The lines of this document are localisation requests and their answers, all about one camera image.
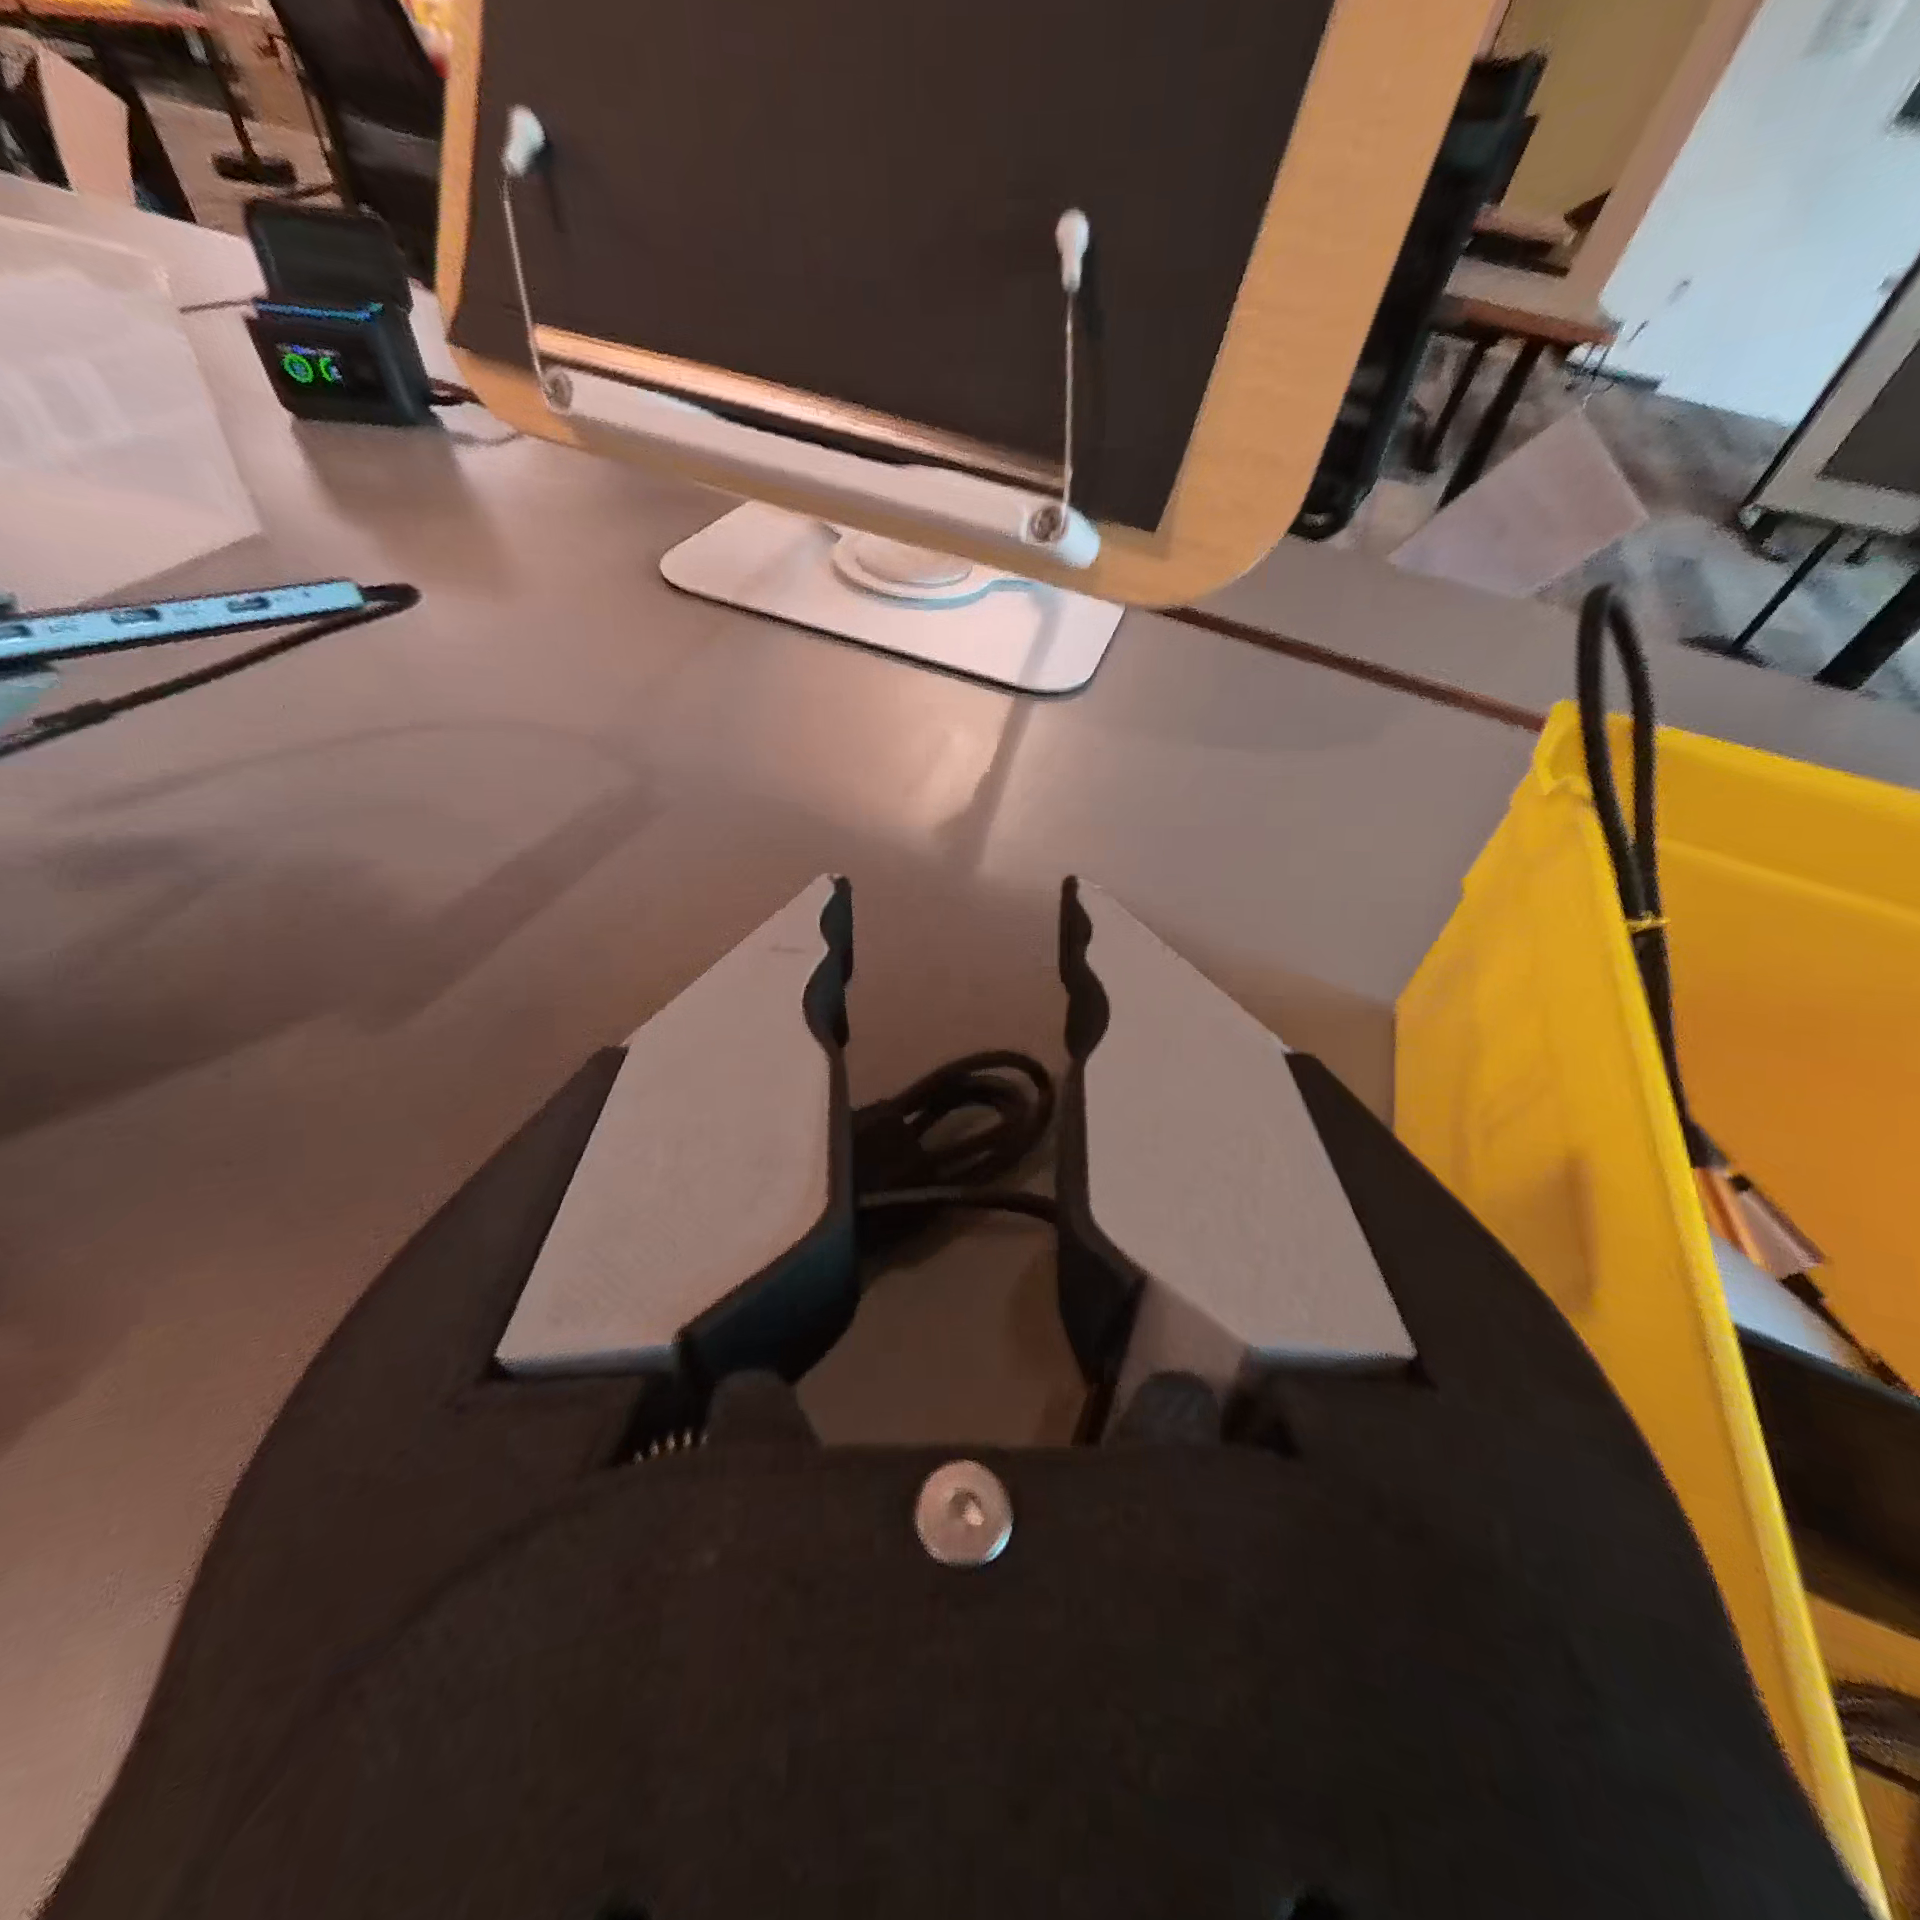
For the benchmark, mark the wooden table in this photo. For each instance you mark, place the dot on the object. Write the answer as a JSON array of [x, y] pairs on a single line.
[[1514, 312]]

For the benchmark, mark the yellow plastic bin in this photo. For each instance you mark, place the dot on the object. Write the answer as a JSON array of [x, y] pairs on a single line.
[[1544, 1051]]

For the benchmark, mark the wooden book stand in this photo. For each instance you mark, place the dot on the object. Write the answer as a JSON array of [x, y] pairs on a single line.
[[901, 224]]

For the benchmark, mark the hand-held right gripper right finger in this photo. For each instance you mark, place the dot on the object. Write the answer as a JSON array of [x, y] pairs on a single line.
[[1215, 1170]]

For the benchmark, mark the framed board on stand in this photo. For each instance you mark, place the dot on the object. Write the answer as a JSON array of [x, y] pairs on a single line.
[[1868, 421]]

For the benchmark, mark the grey usb hub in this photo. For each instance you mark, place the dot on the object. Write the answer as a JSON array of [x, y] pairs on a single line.
[[180, 614]]

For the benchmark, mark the black power station with display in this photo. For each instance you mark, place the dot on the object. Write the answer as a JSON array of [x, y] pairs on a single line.
[[339, 353]]

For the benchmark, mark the translucent plastic box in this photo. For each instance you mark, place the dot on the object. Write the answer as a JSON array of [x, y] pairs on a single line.
[[91, 421]]

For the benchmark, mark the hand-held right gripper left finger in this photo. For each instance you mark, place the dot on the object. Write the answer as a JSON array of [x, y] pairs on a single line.
[[691, 1170]]

